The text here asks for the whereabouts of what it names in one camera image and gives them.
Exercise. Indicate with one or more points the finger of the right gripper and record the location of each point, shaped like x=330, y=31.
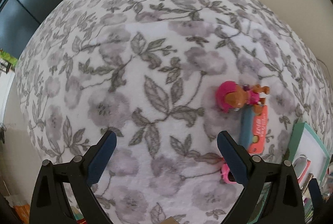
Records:
x=316, y=196

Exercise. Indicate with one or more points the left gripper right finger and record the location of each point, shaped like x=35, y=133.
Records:
x=283, y=204

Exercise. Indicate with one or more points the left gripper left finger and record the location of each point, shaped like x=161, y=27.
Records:
x=49, y=201

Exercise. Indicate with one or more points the pale blue oval device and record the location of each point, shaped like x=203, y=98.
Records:
x=299, y=165

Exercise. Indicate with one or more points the teal shallow box lid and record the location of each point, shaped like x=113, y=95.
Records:
x=305, y=142

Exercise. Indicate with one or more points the pink round toy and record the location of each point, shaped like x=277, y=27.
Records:
x=226, y=174

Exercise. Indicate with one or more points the orange blue carrot knife toy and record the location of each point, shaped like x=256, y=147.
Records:
x=253, y=130

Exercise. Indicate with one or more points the pink dog figurine toy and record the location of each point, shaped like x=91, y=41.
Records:
x=231, y=96

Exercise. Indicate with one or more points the floral grey blanket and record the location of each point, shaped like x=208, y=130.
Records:
x=149, y=70

